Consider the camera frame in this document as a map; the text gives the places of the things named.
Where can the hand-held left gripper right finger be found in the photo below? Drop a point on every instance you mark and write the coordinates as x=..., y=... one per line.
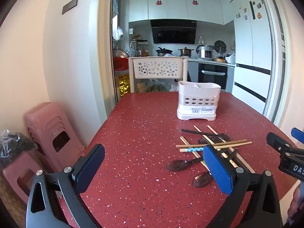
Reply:
x=217, y=168

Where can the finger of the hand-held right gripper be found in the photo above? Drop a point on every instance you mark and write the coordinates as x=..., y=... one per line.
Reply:
x=298, y=134
x=275, y=141

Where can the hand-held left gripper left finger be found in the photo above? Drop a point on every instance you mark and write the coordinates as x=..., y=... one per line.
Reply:
x=89, y=168

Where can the blue patterned bamboo chopstick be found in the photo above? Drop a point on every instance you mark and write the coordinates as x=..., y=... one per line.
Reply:
x=194, y=149

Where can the white plastic utensil holder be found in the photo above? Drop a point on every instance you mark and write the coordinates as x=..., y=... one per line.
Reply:
x=197, y=92

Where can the person's right hand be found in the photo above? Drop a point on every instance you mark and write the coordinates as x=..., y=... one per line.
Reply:
x=296, y=201

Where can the pink plastic stool stack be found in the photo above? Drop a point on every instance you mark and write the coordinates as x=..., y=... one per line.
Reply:
x=47, y=123

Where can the black plastic bag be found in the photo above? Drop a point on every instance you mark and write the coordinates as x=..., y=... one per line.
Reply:
x=14, y=144

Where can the black built-in oven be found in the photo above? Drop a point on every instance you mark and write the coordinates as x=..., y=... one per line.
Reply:
x=211, y=78

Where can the yellow oil bottle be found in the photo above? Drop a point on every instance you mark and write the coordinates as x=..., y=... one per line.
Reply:
x=124, y=85

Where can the white bread machine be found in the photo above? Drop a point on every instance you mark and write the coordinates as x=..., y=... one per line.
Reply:
x=230, y=59

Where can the small cardboard box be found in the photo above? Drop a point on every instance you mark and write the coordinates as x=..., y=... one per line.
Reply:
x=141, y=87

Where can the white refrigerator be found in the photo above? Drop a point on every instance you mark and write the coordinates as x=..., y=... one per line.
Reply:
x=247, y=47

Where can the wooden steamer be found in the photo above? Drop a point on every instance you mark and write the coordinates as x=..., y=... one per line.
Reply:
x=219, y=59

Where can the bag of green vegetables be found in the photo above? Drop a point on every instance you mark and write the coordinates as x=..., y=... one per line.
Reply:
x=161, y=85

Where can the red plastic crate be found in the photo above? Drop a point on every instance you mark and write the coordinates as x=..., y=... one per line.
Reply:
x=121, y=64

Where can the black round divided pan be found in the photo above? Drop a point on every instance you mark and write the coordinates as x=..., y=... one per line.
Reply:
x=220, y=45

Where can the silver rice cooker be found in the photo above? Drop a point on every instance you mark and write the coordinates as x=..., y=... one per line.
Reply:
x=205, y=52

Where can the white floral basket cart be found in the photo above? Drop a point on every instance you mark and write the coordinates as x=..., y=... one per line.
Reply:
x=156, y=68

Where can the steel pan lid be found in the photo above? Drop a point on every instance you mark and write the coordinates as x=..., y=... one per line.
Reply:
x=121, y=53

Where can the steel stockpot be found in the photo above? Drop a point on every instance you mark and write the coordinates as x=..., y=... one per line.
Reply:
x=186, y=51

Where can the cluster of fridge magnets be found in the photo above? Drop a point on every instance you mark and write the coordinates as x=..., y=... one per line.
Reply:
x=258, y=16

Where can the black wok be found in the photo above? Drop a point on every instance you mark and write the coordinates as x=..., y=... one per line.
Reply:
x=163, y=51

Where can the white spice rack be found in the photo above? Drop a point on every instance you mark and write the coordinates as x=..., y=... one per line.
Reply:
x=143, y=49

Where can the black fridge strip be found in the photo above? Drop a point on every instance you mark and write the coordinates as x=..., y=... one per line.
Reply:
x=252, y=10

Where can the hanging plastic bag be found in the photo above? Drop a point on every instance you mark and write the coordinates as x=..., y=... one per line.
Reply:
x=118, y=33

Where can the black range hood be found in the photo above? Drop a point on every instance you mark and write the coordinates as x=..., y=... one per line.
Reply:
x=173, y=34

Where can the red paper decoration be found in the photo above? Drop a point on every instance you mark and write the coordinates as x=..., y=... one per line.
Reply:
x=158, y=2
x=195, y=2

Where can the white upper kitchen cabinets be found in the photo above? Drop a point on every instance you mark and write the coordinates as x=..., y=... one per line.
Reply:
x=166, y=9

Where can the white wall hook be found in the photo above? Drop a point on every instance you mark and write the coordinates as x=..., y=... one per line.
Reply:
x=201, y=40

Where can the dark wall switch panel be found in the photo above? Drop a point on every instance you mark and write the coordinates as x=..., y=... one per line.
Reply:
x=70, y=5

